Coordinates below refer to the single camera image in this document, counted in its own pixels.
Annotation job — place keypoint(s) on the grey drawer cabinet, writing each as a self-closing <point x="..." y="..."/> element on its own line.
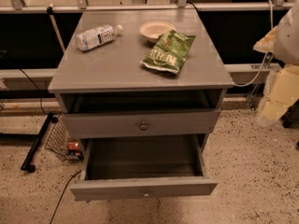
<point x="111" y="79"/>

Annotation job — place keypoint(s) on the orange can in basket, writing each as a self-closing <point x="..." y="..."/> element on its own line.
<point x="73" y="145"/>

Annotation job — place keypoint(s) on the white ceramic bowl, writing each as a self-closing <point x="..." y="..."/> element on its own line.
<point x="152" y="30"/>

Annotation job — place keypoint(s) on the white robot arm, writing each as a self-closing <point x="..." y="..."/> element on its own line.
<point x="283" y="42"/>

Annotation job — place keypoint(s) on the clear plastic water bottle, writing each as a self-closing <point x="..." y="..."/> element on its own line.
<point x="97" y="36"/>

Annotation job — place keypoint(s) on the green chip bag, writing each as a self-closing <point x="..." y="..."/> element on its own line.
<point x="170" y="52"/>

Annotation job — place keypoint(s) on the black metal bar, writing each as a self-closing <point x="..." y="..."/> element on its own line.
<point x="27" y="165"/>

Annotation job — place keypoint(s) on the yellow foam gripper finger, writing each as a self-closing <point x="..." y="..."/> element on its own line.
<point x="281" y="91"/>

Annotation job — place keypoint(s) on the grey top drawer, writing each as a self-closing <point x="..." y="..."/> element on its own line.
<point x="132" y="124"/>

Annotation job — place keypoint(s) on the grey drawer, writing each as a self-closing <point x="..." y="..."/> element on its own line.
<point x="143" y="167"/>
<point x="132" y="124"/>

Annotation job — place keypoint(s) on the wire mesh basket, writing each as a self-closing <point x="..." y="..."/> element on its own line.
<point x="57" y="139"/>

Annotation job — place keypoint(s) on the wooden stick black tip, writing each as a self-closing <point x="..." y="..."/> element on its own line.
<point x="49" y="11"/>

